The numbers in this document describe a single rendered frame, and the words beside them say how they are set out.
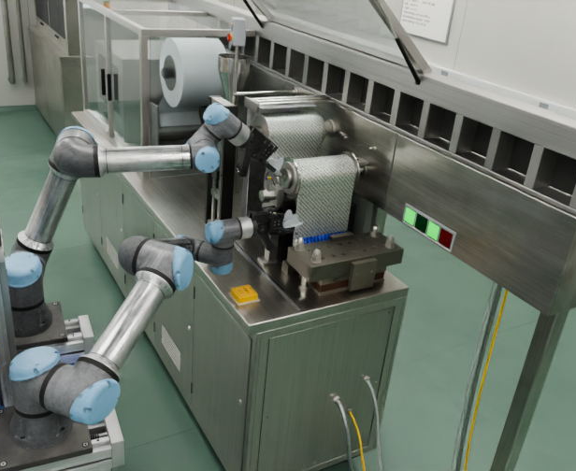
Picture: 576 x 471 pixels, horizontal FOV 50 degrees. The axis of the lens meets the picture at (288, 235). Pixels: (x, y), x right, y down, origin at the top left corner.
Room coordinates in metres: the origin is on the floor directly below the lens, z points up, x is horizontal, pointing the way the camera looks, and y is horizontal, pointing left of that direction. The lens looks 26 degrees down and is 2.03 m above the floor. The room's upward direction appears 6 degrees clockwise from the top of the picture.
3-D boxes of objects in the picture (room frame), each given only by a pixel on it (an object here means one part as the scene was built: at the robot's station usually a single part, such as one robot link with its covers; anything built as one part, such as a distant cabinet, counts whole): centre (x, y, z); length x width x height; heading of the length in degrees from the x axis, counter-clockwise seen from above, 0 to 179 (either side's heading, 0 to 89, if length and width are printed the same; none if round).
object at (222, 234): (1.86, 0.22, 1.11); 0.11 x 0.08 x 0.09; 122
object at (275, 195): (2.07, 0.07, 1.05); 0.06 x 0.05 x 0.31; 122
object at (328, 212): (2.08, -0.12, 1.11); 0.23 x 0.01 x 0.18; 122
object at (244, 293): (1.80, 0.13, 0.91); 0.07 x 0.07 x 0.02; 32
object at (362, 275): (1.92, -0.28, 0.97); 0.10 x 0.03 x 0.11; 122
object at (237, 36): (2.55, 0.28, 1.66); 0.07 x 0.07 x 0.10; 17
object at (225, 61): (2.73, 0.31, 1.50); 0.14 x 0.14 x 0.06
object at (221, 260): (1.87, 0.23, 1.01); 0.11 x 0.08 x 0.11; 71
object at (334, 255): (2.00, -0.22, 1.00); 0.40 x 0.16 x 0.06; 122
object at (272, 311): (2.88, 0.48, 0.88); 2.52 x 0.66 x 0.04; 32
